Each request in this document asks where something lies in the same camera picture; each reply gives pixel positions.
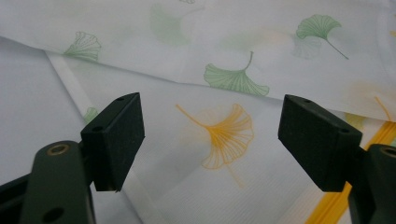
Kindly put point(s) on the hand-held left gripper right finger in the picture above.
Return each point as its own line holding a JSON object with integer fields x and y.
{"x": 317, "y": 143}

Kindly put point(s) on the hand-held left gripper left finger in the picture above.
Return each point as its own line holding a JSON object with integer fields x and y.
{"x": 115, "y": 140}

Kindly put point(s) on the white ginkgo leaf print cloth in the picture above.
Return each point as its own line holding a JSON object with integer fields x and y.
{"x": 218, "y": 146}

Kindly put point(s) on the white table mat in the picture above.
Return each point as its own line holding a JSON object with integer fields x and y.
{"x": 25, "y": 105}

